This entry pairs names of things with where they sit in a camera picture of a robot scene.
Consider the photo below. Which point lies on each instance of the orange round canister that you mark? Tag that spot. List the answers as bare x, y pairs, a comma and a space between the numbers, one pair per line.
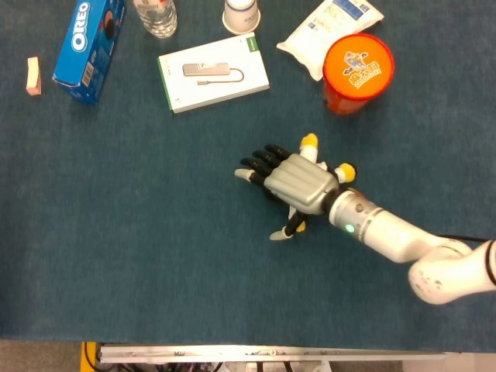
356, 73

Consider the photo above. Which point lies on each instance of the pink eraser block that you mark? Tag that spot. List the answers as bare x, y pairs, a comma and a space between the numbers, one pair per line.
33, 76

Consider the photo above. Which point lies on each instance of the blue Oreo cookie box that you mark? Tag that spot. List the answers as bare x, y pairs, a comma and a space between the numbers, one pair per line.
90, 48

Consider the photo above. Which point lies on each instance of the white snack pouch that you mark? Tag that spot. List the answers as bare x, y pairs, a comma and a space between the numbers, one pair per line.
329, 27

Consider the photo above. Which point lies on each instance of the white USB hub box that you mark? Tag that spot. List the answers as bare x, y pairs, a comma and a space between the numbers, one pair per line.
213, 73

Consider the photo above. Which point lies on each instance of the aluminium frame rail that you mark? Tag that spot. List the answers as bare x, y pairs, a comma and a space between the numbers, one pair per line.
271, 353

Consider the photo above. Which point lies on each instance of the yellow frame bracket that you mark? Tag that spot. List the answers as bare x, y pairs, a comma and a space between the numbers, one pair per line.
88, 356

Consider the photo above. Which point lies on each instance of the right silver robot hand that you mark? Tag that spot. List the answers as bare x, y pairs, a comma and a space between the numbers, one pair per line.
302, 182

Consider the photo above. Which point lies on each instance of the clear plastic water bottle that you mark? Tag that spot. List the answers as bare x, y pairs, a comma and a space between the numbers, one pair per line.
157, 15

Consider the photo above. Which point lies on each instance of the black and white plush penguin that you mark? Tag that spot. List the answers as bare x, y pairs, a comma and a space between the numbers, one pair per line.
310, 149

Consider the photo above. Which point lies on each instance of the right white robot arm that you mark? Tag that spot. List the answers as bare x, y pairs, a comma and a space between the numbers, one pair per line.
407, 240

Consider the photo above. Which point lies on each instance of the white paper cup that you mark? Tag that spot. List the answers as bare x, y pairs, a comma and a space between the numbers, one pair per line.
241, 15

